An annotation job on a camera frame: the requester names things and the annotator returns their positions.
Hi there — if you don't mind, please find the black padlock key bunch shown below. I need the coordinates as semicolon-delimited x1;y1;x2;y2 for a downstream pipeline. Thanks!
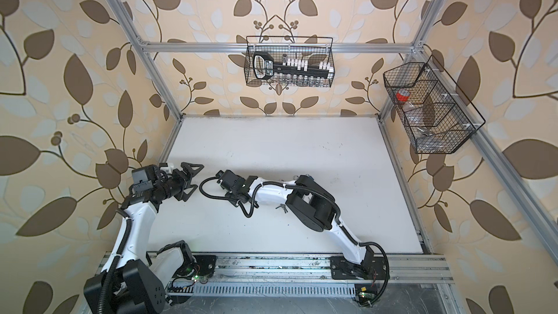
276;204;288;214

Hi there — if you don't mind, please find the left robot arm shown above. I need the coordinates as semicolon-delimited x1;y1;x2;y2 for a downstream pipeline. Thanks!
84;162;203;313

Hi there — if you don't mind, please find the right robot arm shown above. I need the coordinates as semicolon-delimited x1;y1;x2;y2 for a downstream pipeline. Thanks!
199;170;390;281

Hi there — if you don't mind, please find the black tool rack with sockets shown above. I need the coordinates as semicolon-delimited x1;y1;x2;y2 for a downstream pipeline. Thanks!
249;52;335;83

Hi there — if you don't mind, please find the red cap in basket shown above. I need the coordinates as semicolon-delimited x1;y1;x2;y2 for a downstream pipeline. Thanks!
395;89;411;104

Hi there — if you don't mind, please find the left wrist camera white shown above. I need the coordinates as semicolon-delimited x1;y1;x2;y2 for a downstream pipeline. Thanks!
159;163;175;175

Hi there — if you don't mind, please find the back wire basket black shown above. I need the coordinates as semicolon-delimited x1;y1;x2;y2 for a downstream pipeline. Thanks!
244;34;336;88

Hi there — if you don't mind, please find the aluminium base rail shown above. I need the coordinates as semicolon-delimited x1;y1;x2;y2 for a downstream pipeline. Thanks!
167;253;454;299

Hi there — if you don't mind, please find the side wire basket black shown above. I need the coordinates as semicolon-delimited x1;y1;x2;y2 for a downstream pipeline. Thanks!
383;56;485;154

